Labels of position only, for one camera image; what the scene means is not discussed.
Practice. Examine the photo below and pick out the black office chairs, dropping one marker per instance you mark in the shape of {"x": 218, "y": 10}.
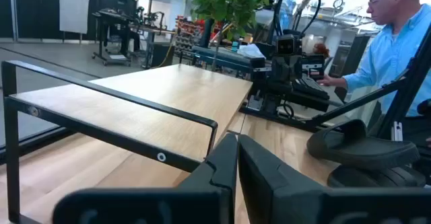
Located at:
{"x": 370, "y": 153}

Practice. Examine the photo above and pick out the white hanging panel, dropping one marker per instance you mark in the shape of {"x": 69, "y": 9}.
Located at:
{"x": 74, "y": 5}

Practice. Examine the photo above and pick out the red parts bin rack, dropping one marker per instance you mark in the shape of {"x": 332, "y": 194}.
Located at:
{"x": 188, "y": 32}

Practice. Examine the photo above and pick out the black keyboard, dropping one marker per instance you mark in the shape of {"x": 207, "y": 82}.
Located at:
{"x": 309, "y": 87}

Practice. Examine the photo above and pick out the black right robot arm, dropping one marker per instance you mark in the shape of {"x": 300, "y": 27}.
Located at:
{"x": 269, "y": 96}

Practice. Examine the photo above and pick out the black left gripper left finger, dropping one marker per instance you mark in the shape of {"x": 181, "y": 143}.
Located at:
{"x": 202, "y": 197}

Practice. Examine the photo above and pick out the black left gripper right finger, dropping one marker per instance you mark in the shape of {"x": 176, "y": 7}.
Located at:
{"x": 286, "y": 197}

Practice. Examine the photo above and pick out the wooden background table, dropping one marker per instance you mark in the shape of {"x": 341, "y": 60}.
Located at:
{"x": 134, "y": 93}

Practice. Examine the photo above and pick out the grey work table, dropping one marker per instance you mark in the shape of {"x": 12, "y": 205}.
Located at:
{"x": 151, "y": 30}

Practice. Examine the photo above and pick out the black desk cart with monitor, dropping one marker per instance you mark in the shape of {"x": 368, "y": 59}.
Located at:
{"x": 116, "y": 19}

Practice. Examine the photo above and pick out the green potted plant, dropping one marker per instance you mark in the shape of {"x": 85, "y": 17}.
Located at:
{"x": 229, "y": 2}

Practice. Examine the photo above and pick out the person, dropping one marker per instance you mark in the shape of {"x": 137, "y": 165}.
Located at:
{"x": 394, "y": 49}

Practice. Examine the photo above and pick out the blue bench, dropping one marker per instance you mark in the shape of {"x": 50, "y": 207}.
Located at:
{"x": 225, "y": 59}

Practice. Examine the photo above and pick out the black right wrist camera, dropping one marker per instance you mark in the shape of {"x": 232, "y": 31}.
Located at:
{"x": 288, "y": 44}

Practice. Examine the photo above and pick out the white crumpled bag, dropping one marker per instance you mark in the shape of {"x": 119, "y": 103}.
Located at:
{"x": 250, "y": 51}

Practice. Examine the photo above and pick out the black slide sandal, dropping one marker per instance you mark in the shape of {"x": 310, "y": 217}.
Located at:
{"x": 370, "y": 178}

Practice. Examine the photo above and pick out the white metal bracket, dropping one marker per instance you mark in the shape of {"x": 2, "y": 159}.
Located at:
{"x": 396, "y": 131}

